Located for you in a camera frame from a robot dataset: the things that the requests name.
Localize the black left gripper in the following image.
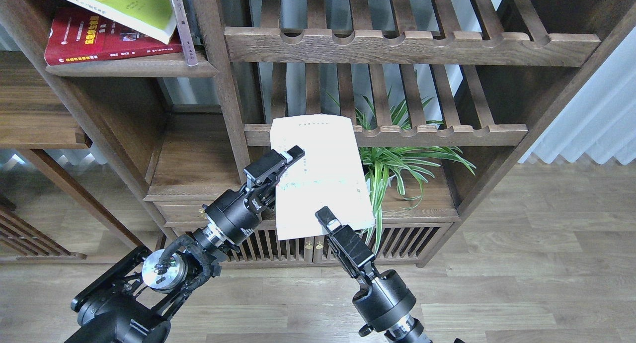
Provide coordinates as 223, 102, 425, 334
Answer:
204, 146, 305, 247

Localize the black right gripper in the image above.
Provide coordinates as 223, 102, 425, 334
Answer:
315, 206, 418, 334

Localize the white lavender paperback book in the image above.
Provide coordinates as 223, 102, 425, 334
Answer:
270, 114, 375, 240

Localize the yellow green paperback book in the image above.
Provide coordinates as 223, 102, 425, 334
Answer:
66, 0, 176, 44

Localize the red paperback book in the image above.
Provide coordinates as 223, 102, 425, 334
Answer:
45, 7, 183, 65

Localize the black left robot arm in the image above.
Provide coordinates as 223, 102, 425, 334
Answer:
68, 146, 305, 343

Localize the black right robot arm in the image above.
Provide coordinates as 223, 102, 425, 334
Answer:
315, 206, 431, 343

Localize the white plant pot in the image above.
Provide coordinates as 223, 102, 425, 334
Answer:
366, 174, 397, 194

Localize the green spider plant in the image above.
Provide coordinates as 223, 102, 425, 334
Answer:
325, 87, 477, 254

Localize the dark wooden bookshelf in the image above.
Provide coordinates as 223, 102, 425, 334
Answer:
1, 0, 635, 267

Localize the thin upright book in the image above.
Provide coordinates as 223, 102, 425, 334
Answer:
170, 0, 198, 67

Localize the dark wooden slatted bench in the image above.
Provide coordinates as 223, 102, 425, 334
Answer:
0, 196, 87, 262

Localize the white curtain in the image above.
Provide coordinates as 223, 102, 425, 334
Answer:
520, 30, 636, 165

